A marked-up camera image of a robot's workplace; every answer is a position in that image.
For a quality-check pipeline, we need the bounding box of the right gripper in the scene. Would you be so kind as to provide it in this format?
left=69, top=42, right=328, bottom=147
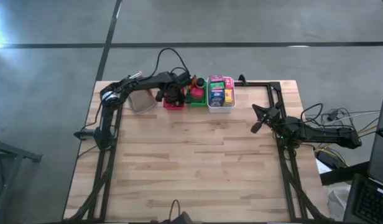
left=250, top=101, right=285, bottom=134

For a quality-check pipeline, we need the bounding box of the yellow Corn Pops cereal box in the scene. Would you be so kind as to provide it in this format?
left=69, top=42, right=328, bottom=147
left=224, top=89, right=236, bottom=105

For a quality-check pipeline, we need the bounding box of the blue Frosted Flakes cereal box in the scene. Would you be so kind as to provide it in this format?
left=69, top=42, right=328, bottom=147
left=209, top=89, right=226, bottom=107

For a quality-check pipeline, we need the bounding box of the red plastic basket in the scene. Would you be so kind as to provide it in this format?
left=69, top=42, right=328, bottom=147
left=162, top=86, right=187, bottom=111

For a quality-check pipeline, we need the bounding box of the green plastic basket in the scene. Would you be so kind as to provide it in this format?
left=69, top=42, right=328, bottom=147
left=185, top=79, right=208, bottom=107

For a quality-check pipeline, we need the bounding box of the white plastic basket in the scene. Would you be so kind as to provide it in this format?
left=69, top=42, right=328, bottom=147
left=206, top=76, right=237, bottom=114

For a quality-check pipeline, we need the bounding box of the black power brick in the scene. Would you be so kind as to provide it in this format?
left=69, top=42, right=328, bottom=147
left=315, top=149, right=346, bottom=170

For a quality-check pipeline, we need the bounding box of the black desk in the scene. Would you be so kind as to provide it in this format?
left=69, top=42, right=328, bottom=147
left=320, top=161, right=370, bottom=187

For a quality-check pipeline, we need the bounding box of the white plastic bag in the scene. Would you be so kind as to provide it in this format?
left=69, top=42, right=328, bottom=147
left=326, top=183, right=351, bottom=220

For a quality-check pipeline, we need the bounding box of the dark grey laptop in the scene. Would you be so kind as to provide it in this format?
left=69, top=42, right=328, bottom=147
left=343, top=96, right=383, bottom=224

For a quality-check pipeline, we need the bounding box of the grey metal table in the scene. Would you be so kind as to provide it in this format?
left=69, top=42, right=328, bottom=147
left=0, top=136, right=43, bottom=224

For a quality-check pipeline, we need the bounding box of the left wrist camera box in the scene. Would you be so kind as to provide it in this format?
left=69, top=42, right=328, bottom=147
left=175, top=73, right=192, bottom=88

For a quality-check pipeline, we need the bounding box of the black table frame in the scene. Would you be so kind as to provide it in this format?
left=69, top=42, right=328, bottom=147
left=67, top=80, right=329, bottom=223

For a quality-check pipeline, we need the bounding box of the metal box grater pink handle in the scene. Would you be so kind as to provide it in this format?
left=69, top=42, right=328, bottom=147
left=127, top=70, right=158, bottom=115

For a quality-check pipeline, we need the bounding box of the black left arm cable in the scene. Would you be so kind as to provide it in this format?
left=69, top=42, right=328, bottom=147
left=149, top=47, right=192, bottom=78

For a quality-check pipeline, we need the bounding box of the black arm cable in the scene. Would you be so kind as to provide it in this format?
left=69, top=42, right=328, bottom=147
left=300, top=103, right=325, bottom=123
left=149, top=47, right=192, bottom=78

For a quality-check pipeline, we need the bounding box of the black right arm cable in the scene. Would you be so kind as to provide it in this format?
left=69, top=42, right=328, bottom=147
left=300, top=103, right=325, bottom=123

